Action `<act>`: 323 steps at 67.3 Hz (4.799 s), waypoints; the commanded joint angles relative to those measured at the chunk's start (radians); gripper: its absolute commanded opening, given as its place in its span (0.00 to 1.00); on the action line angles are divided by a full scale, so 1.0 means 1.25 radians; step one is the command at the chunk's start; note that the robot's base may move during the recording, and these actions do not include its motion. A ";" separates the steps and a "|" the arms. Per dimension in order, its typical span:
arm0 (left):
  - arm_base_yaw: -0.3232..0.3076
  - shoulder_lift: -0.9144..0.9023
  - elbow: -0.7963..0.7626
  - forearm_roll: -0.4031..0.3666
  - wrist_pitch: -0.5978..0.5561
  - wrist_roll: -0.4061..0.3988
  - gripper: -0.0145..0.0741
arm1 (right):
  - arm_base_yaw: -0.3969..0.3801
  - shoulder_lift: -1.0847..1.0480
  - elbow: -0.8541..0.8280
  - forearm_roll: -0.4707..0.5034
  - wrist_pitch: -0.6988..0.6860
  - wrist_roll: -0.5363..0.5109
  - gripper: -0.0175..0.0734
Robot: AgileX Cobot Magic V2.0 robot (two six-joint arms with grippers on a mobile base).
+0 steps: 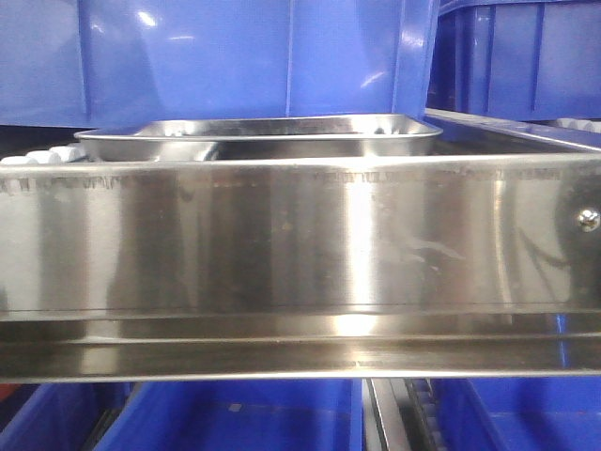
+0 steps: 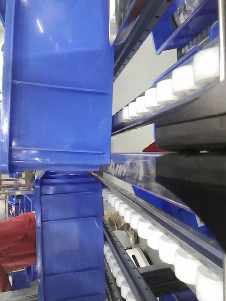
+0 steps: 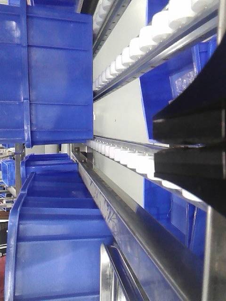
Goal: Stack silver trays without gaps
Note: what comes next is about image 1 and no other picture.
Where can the silver metal tray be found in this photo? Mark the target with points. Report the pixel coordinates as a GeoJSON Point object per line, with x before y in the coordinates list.
{"type": "Point", "coordinates": [201, 140]}

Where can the lower front middle blue bin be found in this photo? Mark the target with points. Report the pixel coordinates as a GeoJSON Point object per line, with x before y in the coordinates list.
{"type": "Point", "coordinates": [304, 414]}

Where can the blue bin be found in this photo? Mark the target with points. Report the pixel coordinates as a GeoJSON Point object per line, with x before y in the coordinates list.
{"type": "Point", "coordinates": [519, 60]}
{"type": "Point", "coordinates": [549, 413]}
{"type": "Point", "coordinates": [304, 414]}
{"type": "Point", "coordinates": [158, 60]}
{"type": "Point", "coordinates": [42, 81]}
{"type": "Point", "coordinates": [56, 416]}

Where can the lower roller track right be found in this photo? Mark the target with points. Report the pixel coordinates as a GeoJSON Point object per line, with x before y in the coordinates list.
{"type": "Point", "coordinates": [400, 414]}

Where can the upper middle blue bin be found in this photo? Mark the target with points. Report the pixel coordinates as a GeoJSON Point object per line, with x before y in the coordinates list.
{"type": "Point", "coordinates": [158, 60]}

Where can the white roller track left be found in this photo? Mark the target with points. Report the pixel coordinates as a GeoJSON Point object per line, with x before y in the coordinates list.
{"type": "Point", "coordinates": [71, 153]}

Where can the upper right blue bin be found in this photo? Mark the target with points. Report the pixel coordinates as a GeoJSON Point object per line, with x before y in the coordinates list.
{"type": "Point", "coordinates": [519, 60]}

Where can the lower front right blue bin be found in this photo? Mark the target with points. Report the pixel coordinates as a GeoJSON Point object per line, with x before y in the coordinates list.
{"type": "Point", "coordinates": [549, 413]}

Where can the upper left blue bin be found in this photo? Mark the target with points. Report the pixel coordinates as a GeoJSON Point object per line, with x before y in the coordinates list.
{"type": "Point", "coordinates": [42, 81]}

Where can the lower front left blue bin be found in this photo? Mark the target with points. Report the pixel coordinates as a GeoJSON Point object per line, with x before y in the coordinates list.
{"type": "Point", "coordinates": [56, 416]}

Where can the stainless steel shelf rail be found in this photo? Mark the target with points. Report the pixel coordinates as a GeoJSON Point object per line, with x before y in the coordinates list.
{"type": "Point", "coordinates": [412, 266]}

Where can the steel side rail right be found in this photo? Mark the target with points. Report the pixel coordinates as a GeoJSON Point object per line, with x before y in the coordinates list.
{"type": "Point", "coordinates": [465, 134]}

